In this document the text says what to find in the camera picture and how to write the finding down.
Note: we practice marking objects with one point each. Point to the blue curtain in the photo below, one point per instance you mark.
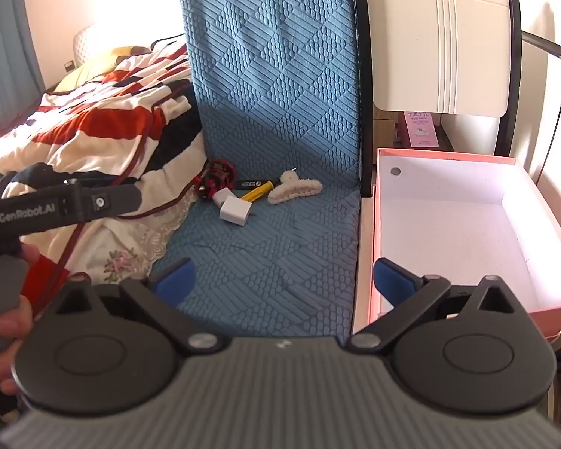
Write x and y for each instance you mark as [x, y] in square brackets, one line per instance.
[4, 46]

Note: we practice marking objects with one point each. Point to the brown cardboard box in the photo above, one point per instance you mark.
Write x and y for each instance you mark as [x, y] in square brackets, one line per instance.
[385, 131]

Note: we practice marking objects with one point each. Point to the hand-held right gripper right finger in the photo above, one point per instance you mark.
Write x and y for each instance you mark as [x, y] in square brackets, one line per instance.
[387, 281]

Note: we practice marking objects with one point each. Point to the white padded headboard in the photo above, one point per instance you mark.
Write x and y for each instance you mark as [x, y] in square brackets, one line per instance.
[85, 42]

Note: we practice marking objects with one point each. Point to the pink cardboard box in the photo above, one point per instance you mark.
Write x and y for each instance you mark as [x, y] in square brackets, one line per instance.
[449, 224]

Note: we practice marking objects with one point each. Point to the large white charger plug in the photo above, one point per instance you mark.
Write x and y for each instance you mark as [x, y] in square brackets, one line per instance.
[236, 211]

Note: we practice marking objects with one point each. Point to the cream chair with black frame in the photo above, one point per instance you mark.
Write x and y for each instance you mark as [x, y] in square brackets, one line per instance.
[430, 32]

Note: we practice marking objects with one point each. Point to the white floral lace bedsheet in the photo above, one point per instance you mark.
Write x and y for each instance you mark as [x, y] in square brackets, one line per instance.
[121, 248]

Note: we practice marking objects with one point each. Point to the black metal bar frame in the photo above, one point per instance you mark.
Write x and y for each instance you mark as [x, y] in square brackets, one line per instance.
[549, 46]

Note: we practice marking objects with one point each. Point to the cream fuzzy hair claw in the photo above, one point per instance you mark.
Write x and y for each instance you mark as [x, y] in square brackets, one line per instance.
[293, 189]

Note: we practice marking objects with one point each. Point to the blue textured chair cover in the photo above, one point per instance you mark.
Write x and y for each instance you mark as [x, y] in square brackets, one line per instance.
[271, 103]

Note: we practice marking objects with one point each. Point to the small white charger plug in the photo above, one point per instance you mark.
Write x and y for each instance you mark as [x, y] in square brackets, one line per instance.
[222, 196]

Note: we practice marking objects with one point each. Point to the yellow pillow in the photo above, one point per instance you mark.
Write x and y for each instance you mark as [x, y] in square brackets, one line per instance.
[86, 72]

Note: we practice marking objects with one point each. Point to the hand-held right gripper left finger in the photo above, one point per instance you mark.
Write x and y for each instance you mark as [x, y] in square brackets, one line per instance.
[175, 281]

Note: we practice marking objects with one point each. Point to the small pink printed box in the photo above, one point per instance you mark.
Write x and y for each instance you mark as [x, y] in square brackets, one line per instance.
[420, 128]

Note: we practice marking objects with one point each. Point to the yellow lighter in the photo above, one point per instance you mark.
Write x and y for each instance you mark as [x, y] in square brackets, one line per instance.
[256, 191]

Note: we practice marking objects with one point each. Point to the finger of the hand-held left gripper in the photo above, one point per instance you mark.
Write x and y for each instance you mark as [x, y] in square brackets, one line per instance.
[114, 200]

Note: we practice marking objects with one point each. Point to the black nail clipper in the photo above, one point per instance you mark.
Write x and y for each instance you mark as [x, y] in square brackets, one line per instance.
[250, 183]

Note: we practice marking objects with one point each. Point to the person's left hand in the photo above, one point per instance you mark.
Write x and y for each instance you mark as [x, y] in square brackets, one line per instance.
[14, 322]

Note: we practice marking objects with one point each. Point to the red white navy blanket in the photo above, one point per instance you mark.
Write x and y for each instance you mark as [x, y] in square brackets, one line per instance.
[103, 121]

